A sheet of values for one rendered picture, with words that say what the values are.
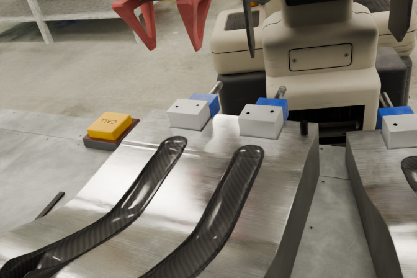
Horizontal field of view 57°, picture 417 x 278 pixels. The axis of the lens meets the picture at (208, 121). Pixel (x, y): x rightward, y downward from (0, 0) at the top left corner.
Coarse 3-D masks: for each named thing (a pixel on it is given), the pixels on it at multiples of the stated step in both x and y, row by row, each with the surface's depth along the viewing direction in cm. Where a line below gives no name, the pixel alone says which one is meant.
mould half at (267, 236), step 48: (144, 144) 53; (192, 144) 51; (240, 144) 49; (288, 144) 48; (96, 192) 47; (192, 192) 44; (288, 192) 41; (0, 240) 37; (48, 240) 37; (144, 240) 38; (240, 240) 37; (288, 240) 40
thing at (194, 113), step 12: (216, 84) 63; (192, 96) 59; (204, 96) 58; (216, 96) 58; (180, 108) 54; (192, 108) 54; (204, 108) 54; (216, 108) 58; (180, 120) 54; (192, 120) 53; (204, 120) 54
